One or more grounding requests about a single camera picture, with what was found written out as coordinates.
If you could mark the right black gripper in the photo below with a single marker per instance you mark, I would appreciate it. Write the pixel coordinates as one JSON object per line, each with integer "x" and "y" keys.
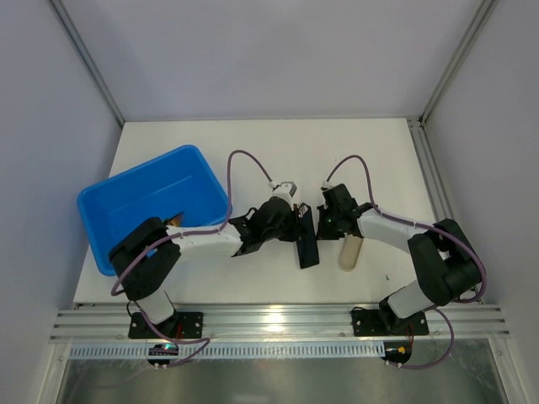
{"x": 330, "y": 227}

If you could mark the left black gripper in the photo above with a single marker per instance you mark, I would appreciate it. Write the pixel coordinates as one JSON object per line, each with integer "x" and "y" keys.
{"x": 296, "y": 227}

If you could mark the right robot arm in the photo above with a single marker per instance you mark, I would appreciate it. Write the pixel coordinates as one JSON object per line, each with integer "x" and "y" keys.
{"x": 445, "y": 264}

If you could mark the black paper napkin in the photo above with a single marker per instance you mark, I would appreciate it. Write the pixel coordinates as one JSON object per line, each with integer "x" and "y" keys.
{"x": 306, "y": 244}

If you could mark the aluminium rail frame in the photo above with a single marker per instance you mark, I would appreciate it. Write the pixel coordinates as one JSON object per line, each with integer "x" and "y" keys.
{"x": 102, "y": 323}

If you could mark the frame post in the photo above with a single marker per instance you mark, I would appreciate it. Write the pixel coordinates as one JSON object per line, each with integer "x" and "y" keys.
{"x": 78, "y": 44}
{"x": 477, "y": 23}

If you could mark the slotted cable duct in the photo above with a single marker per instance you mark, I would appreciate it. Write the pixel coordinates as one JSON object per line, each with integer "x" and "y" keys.
{"x": 230, "y": 350}

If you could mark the right frame post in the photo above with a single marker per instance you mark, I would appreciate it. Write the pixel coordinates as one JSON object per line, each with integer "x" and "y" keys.
{"x": 477, "y": 23}

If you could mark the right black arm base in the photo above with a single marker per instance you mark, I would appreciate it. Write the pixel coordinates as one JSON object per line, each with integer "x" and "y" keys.
{"x": 379, "y": 323}

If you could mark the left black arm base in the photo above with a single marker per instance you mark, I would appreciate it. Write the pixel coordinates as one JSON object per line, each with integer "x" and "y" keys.
{"x": 182, "y": 325}

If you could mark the blue plastic bin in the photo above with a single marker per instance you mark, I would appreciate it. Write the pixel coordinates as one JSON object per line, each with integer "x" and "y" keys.
{"x": 178, "y": 182}

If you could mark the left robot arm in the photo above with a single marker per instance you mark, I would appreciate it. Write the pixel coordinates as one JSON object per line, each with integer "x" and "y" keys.
{"x": 146, "y": 257}

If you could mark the left frame post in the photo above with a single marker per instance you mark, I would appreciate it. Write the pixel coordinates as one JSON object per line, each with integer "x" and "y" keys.
{"x": 78, "y": 44}

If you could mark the green packet in bin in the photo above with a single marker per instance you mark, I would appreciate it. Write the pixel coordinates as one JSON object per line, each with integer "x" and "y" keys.
{"x": 175, "y": 221}

